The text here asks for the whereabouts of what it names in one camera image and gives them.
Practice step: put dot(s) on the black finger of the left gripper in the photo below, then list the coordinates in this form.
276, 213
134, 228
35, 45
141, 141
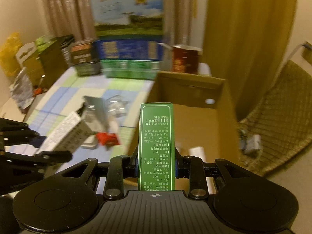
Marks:
43, 158
18, 133

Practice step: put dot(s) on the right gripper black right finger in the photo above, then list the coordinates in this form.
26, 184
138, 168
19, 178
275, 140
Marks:
190, 176

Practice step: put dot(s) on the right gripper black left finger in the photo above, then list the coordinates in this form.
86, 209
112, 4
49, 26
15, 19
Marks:
119, 168

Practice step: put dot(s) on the red snack packet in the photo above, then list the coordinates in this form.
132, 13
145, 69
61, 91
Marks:
107, 139

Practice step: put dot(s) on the clear blue label plastic case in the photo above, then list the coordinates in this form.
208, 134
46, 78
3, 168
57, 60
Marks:
90, 143

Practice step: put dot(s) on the narrow white medicine box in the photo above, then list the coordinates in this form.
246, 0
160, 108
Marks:
67, 136

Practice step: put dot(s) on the clear bag with wire rack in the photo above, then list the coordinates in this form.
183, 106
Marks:
116, 106

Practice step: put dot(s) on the silver foil bag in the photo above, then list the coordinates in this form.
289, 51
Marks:
93, 112

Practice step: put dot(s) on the crumpled white printed bag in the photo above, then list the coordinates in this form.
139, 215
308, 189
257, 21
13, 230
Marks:
21, 90

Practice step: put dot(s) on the open brown cardboard box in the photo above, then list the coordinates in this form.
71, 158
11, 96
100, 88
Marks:
203, 113

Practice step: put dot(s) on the white power adapter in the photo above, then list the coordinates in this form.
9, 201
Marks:
249, 145

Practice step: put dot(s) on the yellow plastic bag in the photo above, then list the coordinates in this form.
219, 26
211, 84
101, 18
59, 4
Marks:
9, 49

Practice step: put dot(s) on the brown cardboard box on sofa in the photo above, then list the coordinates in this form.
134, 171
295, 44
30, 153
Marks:
45, 65

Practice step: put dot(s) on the green wrapped drink pack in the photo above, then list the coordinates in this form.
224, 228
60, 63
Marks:
130, 69

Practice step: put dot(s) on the black noodle bowl pack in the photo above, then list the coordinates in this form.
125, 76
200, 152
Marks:
84, 58

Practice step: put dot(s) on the dark red gift box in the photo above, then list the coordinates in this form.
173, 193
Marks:
185, 58

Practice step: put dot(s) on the blue milk carton box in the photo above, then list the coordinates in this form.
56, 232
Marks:
129, 49

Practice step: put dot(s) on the beige curtain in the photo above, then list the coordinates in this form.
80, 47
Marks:
168, 21

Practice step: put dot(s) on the brown wooden door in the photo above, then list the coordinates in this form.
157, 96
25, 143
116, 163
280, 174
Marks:
244, 43

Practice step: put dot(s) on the cow picture milk carton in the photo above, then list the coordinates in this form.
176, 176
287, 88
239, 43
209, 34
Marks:
129, 18

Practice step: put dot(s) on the beige wall socket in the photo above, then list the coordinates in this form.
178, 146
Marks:
307, 52

